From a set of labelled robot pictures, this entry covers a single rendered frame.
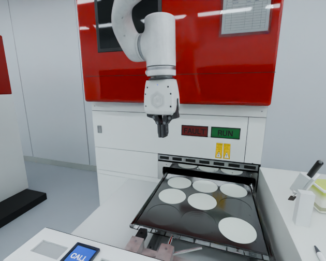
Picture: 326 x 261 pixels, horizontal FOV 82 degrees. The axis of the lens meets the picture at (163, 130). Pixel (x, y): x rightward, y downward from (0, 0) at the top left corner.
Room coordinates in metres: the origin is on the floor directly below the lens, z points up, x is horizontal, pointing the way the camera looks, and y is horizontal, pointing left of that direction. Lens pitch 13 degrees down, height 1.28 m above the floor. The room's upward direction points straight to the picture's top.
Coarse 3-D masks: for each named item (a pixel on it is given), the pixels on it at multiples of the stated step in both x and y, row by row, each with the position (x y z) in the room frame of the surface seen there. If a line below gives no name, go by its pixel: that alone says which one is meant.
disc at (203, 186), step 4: (200, 180) 0.73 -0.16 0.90; (204, 180) 0.73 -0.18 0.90; (192, 184) 0.70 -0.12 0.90; (196, 184) 0.70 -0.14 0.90; (200, 184) 0.70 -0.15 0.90; (204, 184) 0.70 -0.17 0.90; (208, 184) 0.70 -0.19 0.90; (212, 184) 0.70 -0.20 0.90; (196, 188) 0.67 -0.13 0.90; (200, 188) 0.67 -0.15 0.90; (204, 188) 0.67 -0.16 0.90; (208, 188) 0.67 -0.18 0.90; (212, 188) 0.67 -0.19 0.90; (216, 188) 0.67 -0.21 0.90; (204, 192) 0.64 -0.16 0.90; (208, 192) 0.64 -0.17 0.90
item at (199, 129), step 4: (184, 128) 0.82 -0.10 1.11; (188, 128) 0.82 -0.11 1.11; (192, 128) 0.81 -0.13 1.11; (196, 128) 0.81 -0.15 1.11; (200, 128) 0.80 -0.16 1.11; (204, 128) 0.80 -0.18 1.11; (184, 132) 0.82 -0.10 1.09; (188, 132) 0.82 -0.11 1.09; (192, 132) 0.81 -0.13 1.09; (196, 132) 0.81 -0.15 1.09; (200, 132) 0.80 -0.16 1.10; (204, 132) 0.79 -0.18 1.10
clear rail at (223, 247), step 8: (136, 224) 0.47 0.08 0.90; (152, 232) 0.44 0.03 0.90; (160, 232) 0.44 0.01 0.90; (168, 232) 0.44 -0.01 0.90; (184, 240) 0.41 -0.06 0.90; (192, 240) 0.41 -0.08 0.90; (200, 240) 0.41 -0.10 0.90; (216, 248) 0.39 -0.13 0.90; (224, 248) 0.39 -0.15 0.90; (232, 248) 0.38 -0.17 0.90; (248, 256) 0.37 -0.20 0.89; (256, 256) 0.36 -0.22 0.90; (264, 256) 0.36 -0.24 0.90; (272, 256) 0.36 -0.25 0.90
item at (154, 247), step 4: (152, 236) 0.48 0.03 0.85; (156, 236) 0.48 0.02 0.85; (160, 236) 0.50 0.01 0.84; (152, 240) 0.46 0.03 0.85; (156, 240) 0.46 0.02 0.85; (148, 244) 0.45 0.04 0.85; (152, 244) 0.45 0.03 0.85; (156, 244) 0.46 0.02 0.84; (148, 248) 0.44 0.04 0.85; (152, 248) 0.44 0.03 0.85; (156, 248) 0.46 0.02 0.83
